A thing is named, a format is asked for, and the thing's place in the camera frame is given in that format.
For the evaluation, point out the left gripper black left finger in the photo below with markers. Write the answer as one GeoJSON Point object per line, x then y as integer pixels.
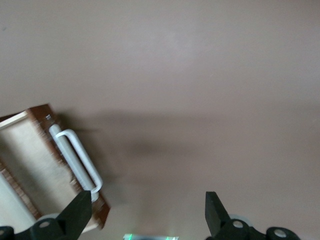
{"type": "Point", "coordinates": [67, 225]}

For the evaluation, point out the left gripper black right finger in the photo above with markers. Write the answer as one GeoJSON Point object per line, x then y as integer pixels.
{"type": "Point", "coordinates": [225, 230]}

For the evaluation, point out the cream plastic storage box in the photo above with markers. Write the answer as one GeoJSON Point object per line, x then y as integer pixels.
{"type": "Point", "coordinates": [10, 205]}

